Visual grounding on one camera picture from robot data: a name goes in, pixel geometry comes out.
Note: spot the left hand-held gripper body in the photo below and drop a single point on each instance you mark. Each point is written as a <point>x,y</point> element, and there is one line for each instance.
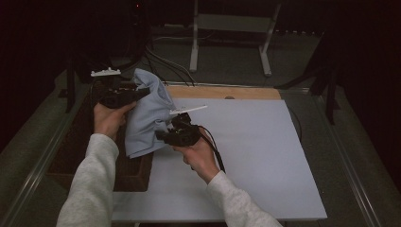
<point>115,97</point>

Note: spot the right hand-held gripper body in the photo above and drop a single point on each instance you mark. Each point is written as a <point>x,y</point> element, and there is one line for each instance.
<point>186,134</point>

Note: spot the light blue tank top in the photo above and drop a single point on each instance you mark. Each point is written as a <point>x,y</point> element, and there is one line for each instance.
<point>145,119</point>

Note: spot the brown wicker basket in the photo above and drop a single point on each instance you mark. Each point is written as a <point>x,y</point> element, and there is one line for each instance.
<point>132,173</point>

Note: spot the person's left hand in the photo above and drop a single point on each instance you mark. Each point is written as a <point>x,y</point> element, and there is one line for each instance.
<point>108,121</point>

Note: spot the person's right hand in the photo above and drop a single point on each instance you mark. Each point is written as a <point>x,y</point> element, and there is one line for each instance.
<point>198,157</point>

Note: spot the dark equipment with red light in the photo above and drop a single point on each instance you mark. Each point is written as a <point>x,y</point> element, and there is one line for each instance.
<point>126,28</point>

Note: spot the white board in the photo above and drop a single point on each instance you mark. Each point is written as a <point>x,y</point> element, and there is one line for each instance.
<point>252,157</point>

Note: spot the white metal stand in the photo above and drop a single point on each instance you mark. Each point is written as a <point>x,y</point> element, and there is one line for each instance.
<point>231,22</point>

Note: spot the metal floor rail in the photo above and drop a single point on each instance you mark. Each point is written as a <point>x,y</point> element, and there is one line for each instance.
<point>350,176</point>
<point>38,171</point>

